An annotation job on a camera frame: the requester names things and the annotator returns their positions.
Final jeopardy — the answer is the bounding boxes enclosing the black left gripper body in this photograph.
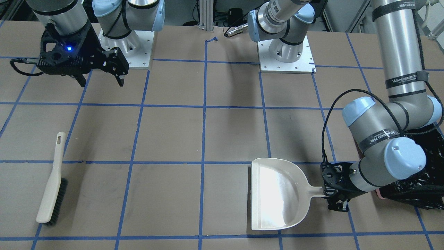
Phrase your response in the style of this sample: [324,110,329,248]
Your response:
[320,161,357,202]

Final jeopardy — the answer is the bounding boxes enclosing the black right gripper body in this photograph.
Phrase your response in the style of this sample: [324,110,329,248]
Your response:
[36,23,129,87]

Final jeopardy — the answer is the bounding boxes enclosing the white plastic dustpan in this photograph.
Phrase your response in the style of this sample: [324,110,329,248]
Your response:
[251,158,325,231]

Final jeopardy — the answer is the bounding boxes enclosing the white brush black bristles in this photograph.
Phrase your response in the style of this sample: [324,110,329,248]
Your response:
[36,132,68,226]

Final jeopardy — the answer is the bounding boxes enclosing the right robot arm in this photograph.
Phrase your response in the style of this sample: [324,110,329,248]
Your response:
[23,0,165,87]

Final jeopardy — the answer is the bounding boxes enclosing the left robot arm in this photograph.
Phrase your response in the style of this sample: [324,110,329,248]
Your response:
[320,0,443,212]

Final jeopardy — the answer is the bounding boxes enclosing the bin with black bag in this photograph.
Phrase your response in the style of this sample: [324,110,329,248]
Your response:
[376,125,444,209]

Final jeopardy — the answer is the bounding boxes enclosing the black power box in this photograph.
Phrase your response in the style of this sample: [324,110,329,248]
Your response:
[227,8,243,26]

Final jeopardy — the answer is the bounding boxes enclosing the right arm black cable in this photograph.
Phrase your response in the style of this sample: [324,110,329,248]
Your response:
[10,58,44,77]

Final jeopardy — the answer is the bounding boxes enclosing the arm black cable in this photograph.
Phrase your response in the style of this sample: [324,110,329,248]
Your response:
[10,58,44,77]
[321,0,441,165]

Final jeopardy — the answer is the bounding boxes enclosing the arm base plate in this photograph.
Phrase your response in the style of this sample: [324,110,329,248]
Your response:
[99,30,156,69]
[257,36,317,74]

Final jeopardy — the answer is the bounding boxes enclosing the aluminium frame post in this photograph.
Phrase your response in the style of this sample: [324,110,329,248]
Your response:
[198,0,214,33]

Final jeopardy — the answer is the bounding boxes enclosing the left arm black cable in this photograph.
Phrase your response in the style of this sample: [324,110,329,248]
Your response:
[321,0,441,165]

